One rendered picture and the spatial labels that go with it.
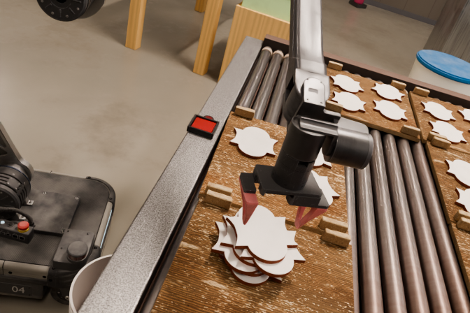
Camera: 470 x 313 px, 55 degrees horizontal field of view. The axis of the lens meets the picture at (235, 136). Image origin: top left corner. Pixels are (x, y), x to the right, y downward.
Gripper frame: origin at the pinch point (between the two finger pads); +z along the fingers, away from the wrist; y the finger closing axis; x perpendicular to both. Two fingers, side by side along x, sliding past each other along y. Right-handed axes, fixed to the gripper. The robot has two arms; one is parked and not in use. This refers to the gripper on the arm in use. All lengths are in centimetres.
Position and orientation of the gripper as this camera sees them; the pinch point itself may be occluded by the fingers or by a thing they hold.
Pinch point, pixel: (271, 221)
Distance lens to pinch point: 78.2
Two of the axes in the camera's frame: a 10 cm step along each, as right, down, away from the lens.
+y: 9.5, 1.3, 2.7
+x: -1.6, -5.5, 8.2
